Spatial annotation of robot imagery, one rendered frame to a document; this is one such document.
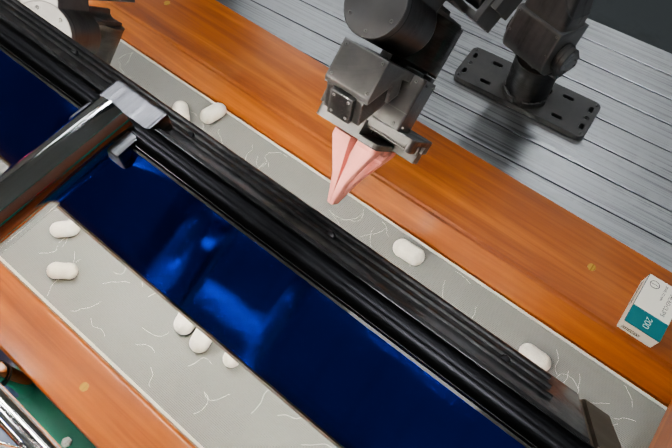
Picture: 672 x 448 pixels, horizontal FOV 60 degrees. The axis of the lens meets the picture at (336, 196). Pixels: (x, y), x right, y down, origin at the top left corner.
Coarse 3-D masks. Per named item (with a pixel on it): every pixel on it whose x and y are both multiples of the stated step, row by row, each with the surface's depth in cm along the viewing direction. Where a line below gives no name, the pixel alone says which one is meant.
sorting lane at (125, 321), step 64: (128, 64) 77; (320, 192) 67; (0, 256) 63; (64, 256) 63; (384, 256) 63; (64, 320) 59; (128, 320) 59; (512, 320) 59; (192, 384) 56; (256, 384) 56; (576, 384) 56
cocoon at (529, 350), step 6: (522, 348) 56; (528, 348) 56; (534, 348) 56; (522, 354) 56; (528, 354) 56; (534, 354) 56; (540, 354) 56; (546, 354) 56; (534, 360) 56; (540, 360) 55; (546, 360) 55; (540, 366) 55; (546, 366) 55
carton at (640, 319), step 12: (648, 276) 57; (648, 288) 56; (660, 288) 56; (636, 300) 56; (648, 300) 56; (660, 300) 56; (624, 312) 57; (636, 312) 55; (648, 312) 55; (660, 312) 55; (624, 324) 55; (636, 324) 54; (648, 324) 54; (660, 324) 54; (636, 336) 55; (648, 336) 54; (660, 336) 54
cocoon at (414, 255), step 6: (396, 240) 62; (402, 240) 62; (396, 246) 61; (402, 246) 61; (408, 246) 61; (414, 246) 61; (396, 252) 61; (402, 252) 61; (408, 252) 61; (414, 252) 61; (420, 252) 61; (402, 258) 62; (408, 258) 61; (414, 258) 61; (420, 258) 61; (414, 264) 61
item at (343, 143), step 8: (336, 128) 54; (336, 136) 54; (344, 136) 54; (352, 136) 54; (336, 144) 54; (344, 144) 54; (352, 144) 55; (392, 144) 57; (336, 152) 55; (344, 152) 54; (400, 152) 56; (416, 152) 55; (336, 160) 55; (344, 160) 55; (408, 160) 56; (416, 160) 56; (336, 168) 55; (336, 176) 56; (336, 184) 56; (328, 200) 57
